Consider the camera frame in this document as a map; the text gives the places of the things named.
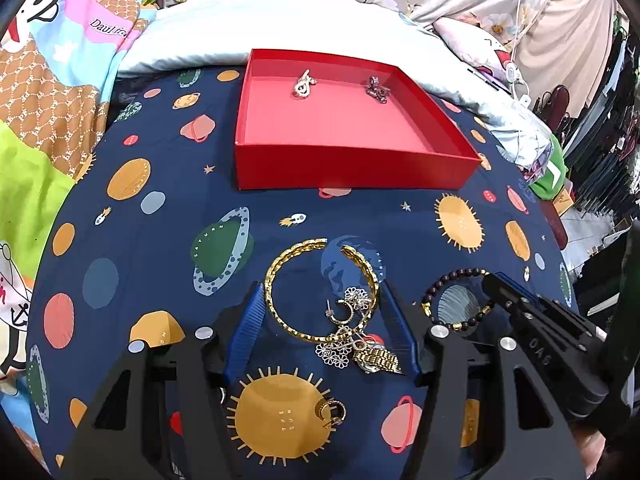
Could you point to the gold hoop earring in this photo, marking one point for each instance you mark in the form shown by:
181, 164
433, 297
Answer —
325, 407

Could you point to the red cardboard box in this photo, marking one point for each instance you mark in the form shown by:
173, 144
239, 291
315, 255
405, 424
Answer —
330, 120

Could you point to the silver hoop earring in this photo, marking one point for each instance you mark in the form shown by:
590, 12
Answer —
342, 317

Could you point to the pink cartoon pillow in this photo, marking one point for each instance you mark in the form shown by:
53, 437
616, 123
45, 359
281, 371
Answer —
475, 40

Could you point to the navy planet print blanket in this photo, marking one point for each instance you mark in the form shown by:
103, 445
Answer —
165, 240

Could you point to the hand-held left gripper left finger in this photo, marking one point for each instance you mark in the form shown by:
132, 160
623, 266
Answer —
247, 325

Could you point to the green cloth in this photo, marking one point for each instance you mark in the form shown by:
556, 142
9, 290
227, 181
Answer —
550, 170

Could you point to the white pillow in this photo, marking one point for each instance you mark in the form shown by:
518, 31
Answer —
210, 35

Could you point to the hanging dark clothes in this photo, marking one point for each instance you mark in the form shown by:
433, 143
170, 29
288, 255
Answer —
605, 160

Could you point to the gold watch band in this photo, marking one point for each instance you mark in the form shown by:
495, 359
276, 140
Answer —
380, 360

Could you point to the silver wrist watch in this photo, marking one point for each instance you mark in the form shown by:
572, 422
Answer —
377, 89

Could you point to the pink curtain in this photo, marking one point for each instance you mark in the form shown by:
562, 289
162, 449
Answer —
565, 25

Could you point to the silver and gold earring cluster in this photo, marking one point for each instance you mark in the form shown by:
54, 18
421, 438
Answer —
342, 347

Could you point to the cartoon monkey blanket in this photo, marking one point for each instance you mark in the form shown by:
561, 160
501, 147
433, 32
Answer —
55, 110

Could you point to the black pen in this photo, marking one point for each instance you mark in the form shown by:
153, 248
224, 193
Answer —
484, 79

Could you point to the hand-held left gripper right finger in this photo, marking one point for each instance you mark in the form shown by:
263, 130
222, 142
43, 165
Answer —
397, 320

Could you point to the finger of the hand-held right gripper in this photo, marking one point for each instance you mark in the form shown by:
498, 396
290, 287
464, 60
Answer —
520, 317
525, 287

